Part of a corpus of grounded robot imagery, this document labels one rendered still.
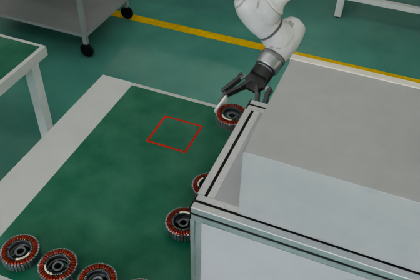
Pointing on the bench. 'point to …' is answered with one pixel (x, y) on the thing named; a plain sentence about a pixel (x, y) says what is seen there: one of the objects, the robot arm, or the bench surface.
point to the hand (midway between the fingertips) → (232, 115)
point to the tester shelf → (224, 194)
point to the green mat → (125, 189)
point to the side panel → (195, 249)
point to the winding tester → (339, 160)
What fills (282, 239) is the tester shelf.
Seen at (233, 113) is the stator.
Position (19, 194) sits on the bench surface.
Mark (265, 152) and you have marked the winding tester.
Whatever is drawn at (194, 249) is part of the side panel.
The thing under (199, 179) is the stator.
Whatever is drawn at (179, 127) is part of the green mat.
